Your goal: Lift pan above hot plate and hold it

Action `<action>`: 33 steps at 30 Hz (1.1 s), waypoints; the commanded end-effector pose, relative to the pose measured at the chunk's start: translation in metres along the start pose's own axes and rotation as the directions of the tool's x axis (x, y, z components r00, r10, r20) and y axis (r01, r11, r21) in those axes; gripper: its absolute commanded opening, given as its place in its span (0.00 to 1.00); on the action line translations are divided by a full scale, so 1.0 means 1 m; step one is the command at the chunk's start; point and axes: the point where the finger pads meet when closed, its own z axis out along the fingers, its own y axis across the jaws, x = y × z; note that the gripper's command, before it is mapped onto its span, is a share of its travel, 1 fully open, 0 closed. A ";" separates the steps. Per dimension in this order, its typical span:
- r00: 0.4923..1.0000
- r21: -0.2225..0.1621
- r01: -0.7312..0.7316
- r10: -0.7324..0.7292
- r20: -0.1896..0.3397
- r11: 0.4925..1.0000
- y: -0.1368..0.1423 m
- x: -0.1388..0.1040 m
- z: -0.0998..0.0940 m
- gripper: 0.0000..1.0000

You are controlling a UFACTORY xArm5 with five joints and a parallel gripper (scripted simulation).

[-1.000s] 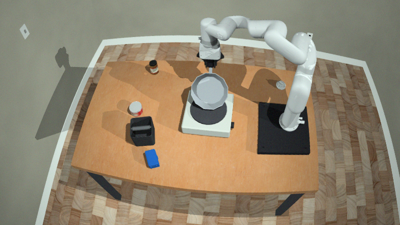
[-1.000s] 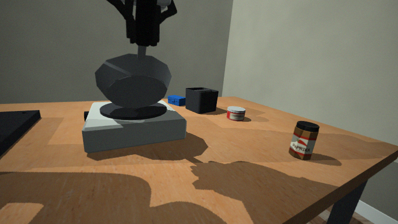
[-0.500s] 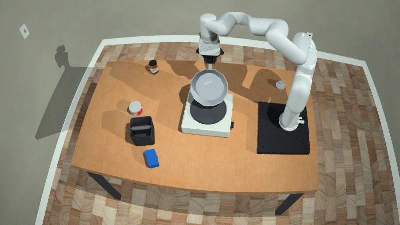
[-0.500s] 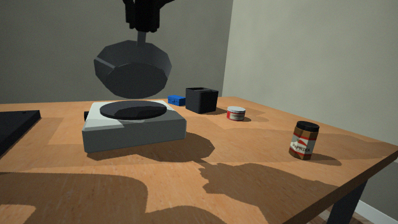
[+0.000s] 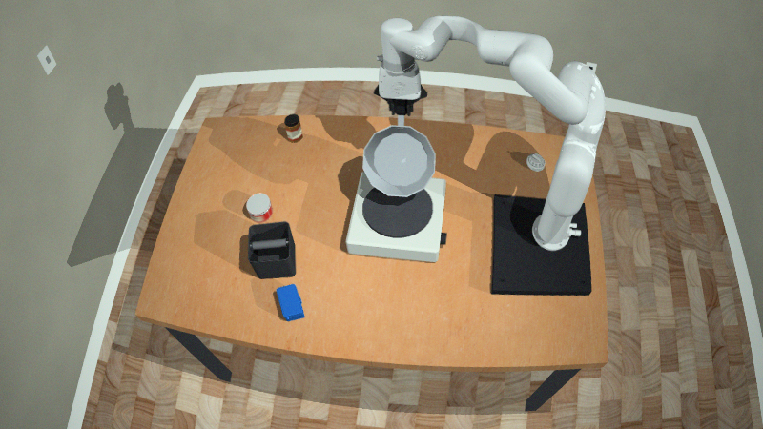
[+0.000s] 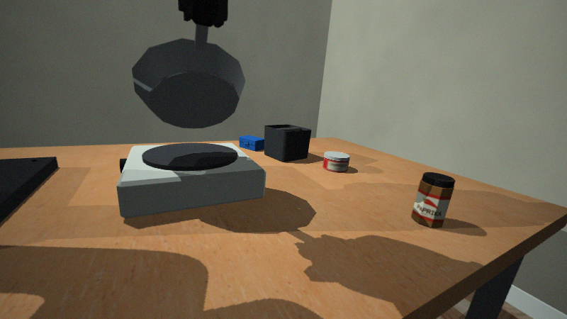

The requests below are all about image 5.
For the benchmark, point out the blue plastic box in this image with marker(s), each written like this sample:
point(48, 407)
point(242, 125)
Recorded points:
point(290, 302)

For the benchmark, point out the paprika spice jar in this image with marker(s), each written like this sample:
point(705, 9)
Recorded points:
point(293, 128)

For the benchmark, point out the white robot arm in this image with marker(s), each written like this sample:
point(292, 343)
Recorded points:
point(530, 67)

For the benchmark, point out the black square bin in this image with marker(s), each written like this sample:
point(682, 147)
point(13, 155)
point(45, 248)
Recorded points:
point(273, 237)

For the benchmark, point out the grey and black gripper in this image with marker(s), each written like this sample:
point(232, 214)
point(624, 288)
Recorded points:
point(400, 85)

